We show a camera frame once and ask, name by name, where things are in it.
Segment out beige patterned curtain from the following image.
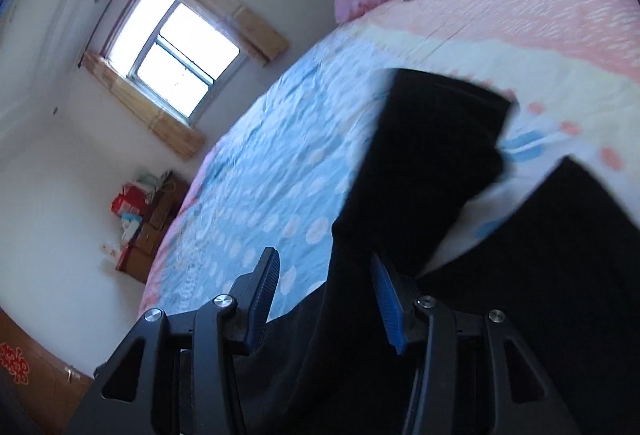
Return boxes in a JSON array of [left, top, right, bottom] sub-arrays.
[[80, 52, 207, 160], [137, 0, 291, 66]]

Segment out blue and white box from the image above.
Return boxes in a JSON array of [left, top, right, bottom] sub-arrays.
[[120, 212, 143, 241]]

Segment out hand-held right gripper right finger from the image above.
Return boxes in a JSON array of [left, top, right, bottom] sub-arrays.
[[370, 252, 581, 435]]

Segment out black pants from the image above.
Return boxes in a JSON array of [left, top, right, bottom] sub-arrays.
[[165, 67, 640, 435]]

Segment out red paper door decoration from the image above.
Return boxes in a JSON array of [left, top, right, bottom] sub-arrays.
[[0, 342, 31, 386]]

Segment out wooden dresser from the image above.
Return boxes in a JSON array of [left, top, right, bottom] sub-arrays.
[[116, 171, 191, 285]]

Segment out polka dot bed sheet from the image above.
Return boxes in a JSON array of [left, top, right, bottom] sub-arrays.
[[137, 0, 640, 316]]

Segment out window with metal frame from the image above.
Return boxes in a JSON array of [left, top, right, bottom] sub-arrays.
[[102, 0, 246, 126]]

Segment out wooden door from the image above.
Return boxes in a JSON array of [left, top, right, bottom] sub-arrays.
[[0, 307, 96, 435]]

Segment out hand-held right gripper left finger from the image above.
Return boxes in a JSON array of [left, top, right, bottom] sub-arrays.
[[67, 246, 281, 435]]

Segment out red gift box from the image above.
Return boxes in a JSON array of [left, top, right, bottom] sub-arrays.
[[111, 185, 148, 218]]

